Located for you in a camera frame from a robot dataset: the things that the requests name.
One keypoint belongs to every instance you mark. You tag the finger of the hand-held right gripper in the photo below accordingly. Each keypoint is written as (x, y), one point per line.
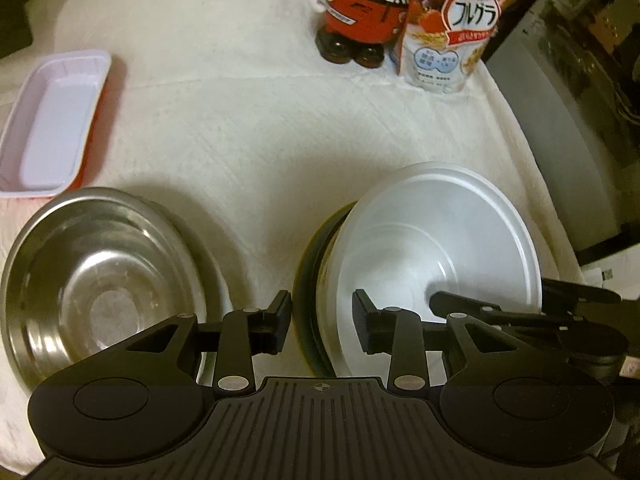
(465, 305)
(575, 291)

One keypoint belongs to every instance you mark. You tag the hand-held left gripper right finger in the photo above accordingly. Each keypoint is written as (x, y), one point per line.
(361, 321)

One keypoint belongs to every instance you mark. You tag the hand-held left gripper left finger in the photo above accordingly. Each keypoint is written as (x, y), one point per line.
(283, 321)

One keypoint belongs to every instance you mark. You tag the blue ceramic bowl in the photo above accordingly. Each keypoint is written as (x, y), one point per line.
(306, 280)

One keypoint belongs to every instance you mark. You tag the white disposable bowl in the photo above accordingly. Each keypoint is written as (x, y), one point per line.
(430, 230)

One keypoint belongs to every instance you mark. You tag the stainless steel bowl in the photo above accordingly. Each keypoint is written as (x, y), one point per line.
(95, 280)

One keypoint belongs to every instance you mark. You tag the white fluffy blanket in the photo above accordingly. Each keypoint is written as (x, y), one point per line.
(250, 125)

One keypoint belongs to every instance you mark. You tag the white appliance with black door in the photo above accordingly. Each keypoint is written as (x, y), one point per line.
(580, 85)

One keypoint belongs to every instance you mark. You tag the red cereal bag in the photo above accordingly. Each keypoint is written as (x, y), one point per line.
(450, 35)

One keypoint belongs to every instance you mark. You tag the red rectangular tray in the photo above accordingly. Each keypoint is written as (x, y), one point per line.
(55, 125)

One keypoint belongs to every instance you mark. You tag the panda figure in red suit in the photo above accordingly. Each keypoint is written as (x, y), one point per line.
(360, 10)

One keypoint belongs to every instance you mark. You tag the dark monitor screen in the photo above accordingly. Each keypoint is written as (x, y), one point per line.
(20, 5)

